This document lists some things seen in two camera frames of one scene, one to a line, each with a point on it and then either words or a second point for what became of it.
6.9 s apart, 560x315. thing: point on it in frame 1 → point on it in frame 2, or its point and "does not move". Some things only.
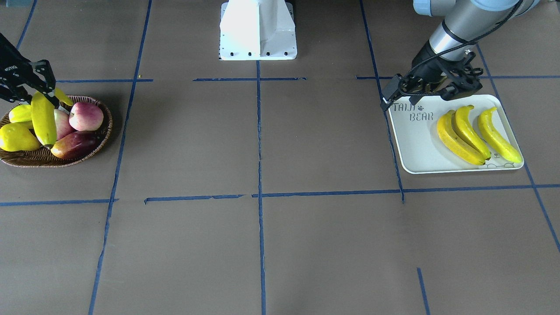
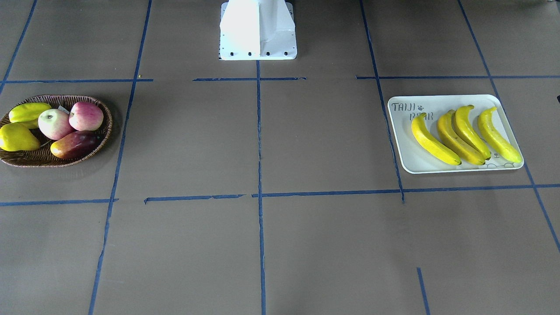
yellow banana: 16,136 → 27,111
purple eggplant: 76,145 does not move
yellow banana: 455,141 does not move
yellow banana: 43,111 → 431,144
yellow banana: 503,144 does not move
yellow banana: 467,127 does not move
